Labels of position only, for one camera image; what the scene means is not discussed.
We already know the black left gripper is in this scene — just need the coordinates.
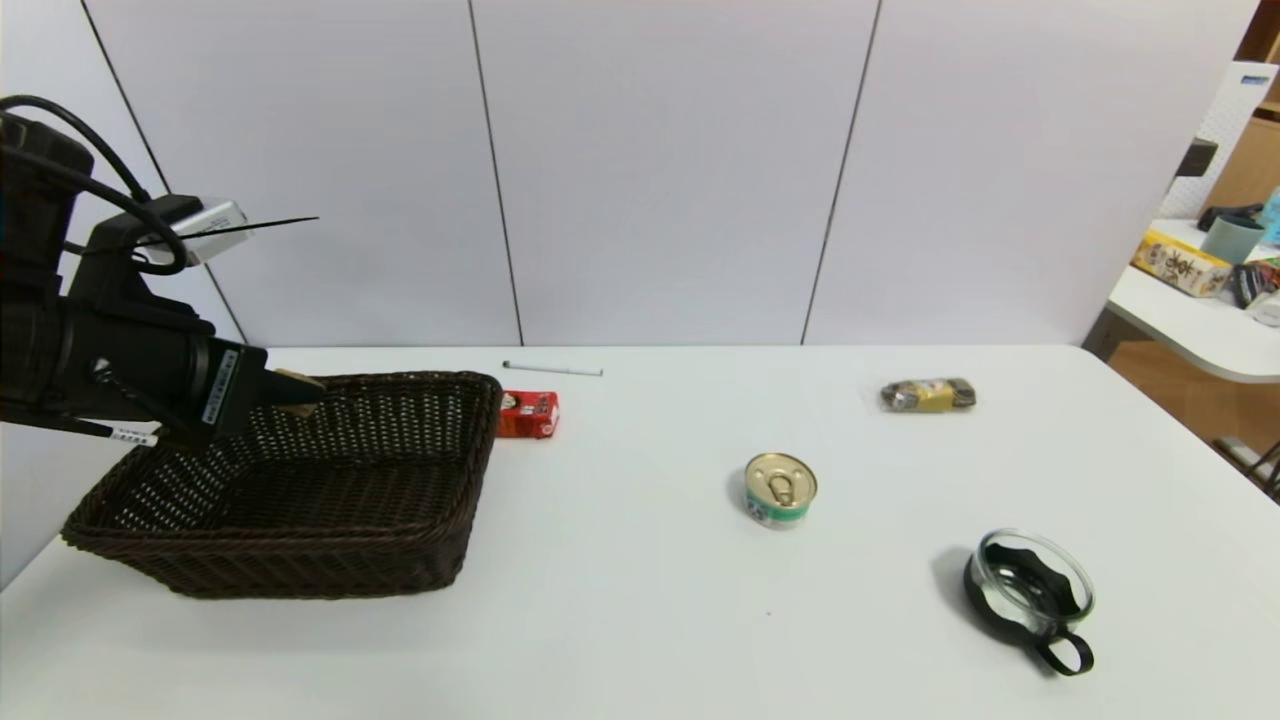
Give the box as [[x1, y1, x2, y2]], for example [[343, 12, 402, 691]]
[[59, 298, 326, 446]]

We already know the small wooden block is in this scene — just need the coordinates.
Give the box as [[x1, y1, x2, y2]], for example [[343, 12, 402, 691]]
[[274, 367, 328, 415]]

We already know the brown wicker basket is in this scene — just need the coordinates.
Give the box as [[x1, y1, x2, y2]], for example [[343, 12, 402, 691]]
[[60, 370, 505, 600]]

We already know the black zip tie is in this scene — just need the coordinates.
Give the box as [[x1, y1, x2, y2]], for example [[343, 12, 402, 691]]
[[150, 215, 320, 247]]

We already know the red drink carton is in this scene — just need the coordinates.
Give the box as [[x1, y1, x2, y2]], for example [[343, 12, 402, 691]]
[[497, 389, 561, 440]]

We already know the white pen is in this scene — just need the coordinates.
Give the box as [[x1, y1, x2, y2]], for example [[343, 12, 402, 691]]
[[501, 360, 605, 379]]

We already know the gold-lidded tin can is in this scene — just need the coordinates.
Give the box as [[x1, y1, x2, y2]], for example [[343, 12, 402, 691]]
[[743, 452, 819, 530]]

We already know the yellow and brown snack packet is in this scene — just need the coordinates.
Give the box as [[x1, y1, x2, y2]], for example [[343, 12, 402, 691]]
[[880, 376, 978, 414]]

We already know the glass cup with black holder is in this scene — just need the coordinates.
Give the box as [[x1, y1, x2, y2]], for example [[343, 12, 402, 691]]
[[963, 527, 1097, 678]]

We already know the yellow printed box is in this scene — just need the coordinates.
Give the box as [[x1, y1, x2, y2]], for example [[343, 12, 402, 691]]
[[1131, 229, 1234, 299]]

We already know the white side table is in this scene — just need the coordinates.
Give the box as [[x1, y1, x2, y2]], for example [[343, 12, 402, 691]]
[[1084, 217, 1280, 384]]

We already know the grey-green cup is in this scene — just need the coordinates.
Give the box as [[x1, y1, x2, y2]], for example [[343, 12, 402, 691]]
[[1200, 213, 1268, 266]]

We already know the black striped packet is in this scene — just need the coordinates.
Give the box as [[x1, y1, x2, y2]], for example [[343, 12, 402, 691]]
[[1229, 260, 1280, 310]]

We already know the white perforated board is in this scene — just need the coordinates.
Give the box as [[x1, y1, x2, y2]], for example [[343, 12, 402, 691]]
[[1160, 60, 1280, 222]]

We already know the wooden cabinet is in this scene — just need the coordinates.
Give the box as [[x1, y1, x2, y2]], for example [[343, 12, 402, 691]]
[[1205, 0, 1280, 212]]

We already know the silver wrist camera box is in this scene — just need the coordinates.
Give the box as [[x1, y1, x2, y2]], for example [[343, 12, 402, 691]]
[[140, 199, 252, 267]]

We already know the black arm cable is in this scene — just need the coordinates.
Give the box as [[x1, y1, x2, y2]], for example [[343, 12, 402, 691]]
[[0, 94, 192, 278]]

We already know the small black wall box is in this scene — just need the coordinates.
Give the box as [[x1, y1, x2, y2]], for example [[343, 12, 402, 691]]
[[1176, 137, 1220, 179]]

